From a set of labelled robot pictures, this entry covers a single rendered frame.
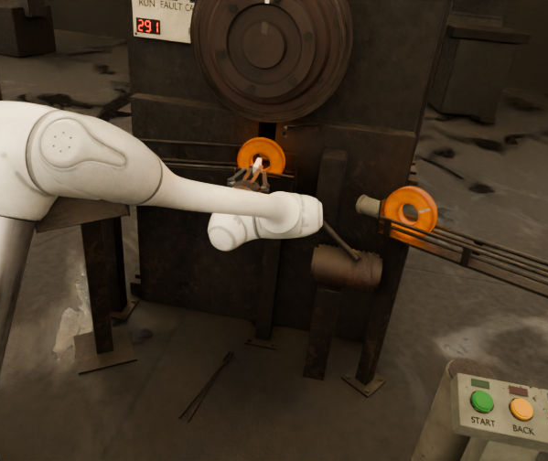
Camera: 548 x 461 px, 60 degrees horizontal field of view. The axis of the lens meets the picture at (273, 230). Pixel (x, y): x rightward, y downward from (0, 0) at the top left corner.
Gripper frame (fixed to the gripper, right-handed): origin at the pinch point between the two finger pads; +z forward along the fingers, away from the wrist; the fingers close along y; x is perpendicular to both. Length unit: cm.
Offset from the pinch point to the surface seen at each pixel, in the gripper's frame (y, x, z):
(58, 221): -53, -13, -29
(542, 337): 125, -78, 32
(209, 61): -16.8, 29.4, 4.4
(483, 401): 60, -8, -68
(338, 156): 24.8, 5.0, 5.3
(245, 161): -5.0, -1.5, 5.3
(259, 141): -0.9, 6.1, 5.8
